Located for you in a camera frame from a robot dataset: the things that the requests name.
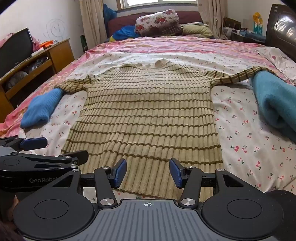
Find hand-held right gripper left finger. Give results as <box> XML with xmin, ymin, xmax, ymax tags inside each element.
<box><xmin>46</xmin><ymin>159</ymin><xmax>127</xmax><ymax>208</ymax></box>

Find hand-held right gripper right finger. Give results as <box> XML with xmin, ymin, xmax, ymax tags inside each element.
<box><xmin>169</xmin><ymin>158</ymin><xmax>250</xmax><ymax>208</ymax></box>

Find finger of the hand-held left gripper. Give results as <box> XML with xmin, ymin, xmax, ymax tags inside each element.
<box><xmin>0</xmin><ymin>149</ymin><xmax>89</xmax><ymax>172</ymax></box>
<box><xmin>0</xmin><ymin>136</ymin><xmax>48</xmax><ymax>154</ymax></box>

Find beige striped knit sweater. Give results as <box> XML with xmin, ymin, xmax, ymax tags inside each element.
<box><xmin>54</xmin><ymin>59</ymin><xmax>278</xmax><ymax>201</ymax></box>

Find blue ribbed knit cloth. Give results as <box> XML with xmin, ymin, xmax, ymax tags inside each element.
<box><xmin>20</xmin><ymin>89</ymin><xmax>64</xmax><ymax>128</ymax></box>

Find grey cloth bundle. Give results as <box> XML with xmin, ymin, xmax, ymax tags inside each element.
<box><xmin>6</xmin><ymin>71</ymin><xmax>28</xmax><ymax>90</ymax></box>

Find black television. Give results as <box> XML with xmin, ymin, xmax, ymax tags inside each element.
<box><xmin>0</xmin><ymin>28</ymin><xmax>34</xmax><ymax>78</ymax></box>

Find wooden desk cabinet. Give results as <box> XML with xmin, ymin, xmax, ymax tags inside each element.
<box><xmin>0</xmin><ymin>39</ymin><xmax>75</xmax><ymax>124</ymax></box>

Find teal fleece cloth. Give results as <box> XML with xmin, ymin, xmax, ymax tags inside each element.
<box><xmin>252</xmin><ymin>71</ymin><xmax>296</xmax><ymax>136</ymax></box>

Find pink striped bed sheet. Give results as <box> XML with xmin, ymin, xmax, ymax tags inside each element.
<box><xmin>0</xmin><ymin>35</ymin><xmax>296</xmax><ymax>137</ymax></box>

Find bright blue crumpled cloth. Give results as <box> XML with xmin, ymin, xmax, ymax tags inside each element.
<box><xmin>112</xmin><ymin>25</ymin><xmax>141</xmax><ymax>41</ymax></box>

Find beige curtain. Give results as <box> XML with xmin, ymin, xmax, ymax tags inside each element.
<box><xmin>79</xmin><ymin>0</ymin><xmax>108</xmax><ymax>52</ymax></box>
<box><xmin>198</xmin><ymin>0</ymin><xmax>228</xmax><ymax>39</ymax></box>

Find dark red sofa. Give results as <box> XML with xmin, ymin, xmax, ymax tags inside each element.
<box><xmin>107</xmin><ymin>10</ymin><xmax>204</xmax><ymax>39</ymax></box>

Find yellow-green pillow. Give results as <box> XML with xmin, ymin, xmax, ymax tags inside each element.
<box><xmin>181</xmin><ymin>23</ymin><xmax>214</xmax><ymax>39</ymax></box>

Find blue plastic bag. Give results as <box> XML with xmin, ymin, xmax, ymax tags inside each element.
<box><xmin>103</xmin><ymin>4</ymin><xmax>117</xmax><ymax>22</ymax></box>

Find dark wooden nightstand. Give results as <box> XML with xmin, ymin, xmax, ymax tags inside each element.
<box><xmin>230</xmin><ymin>31</ymin><xmax>266</xmax><ymax>45</ymax></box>

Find red floral quilt bundle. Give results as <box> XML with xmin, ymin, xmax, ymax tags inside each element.
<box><xmin>135</xmin><ymin>9</ymin><xmax>182</xmax><ymax>37</ymax></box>

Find beige pink dotted pillow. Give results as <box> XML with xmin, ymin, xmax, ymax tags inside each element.
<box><xmin>255</xmin><ymin>46</ymin><xmax>296</xmax><ymax>84</ymax></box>

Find blue folded cloth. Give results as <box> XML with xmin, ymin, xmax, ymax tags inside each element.
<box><xmin>240</xmin><ymin>30</ymin><xmax>266</xmax><ymax>38</ymax></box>

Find dark brown bag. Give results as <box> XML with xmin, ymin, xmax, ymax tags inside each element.
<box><xmin>223</xmin><ymin>17</ymin><xmax>242</xmax><ymax>29</ymax></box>

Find window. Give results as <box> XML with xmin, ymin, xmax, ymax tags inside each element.
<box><xmin>118</xmin><ymin>0</ymin><xmax>200</xmax><ymax>11</ymax></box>

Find yellow green carton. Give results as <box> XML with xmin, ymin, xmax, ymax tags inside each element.
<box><xmin>253</xmin><ymin>12</ymin><xmax>264</xmax><ymax>36</ymax></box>

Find dark wooden headboard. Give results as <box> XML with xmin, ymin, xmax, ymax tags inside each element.
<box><xmin>265</xmin><ymin>3</ymin><xmax>296</xmax><ymax>50</ymax></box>

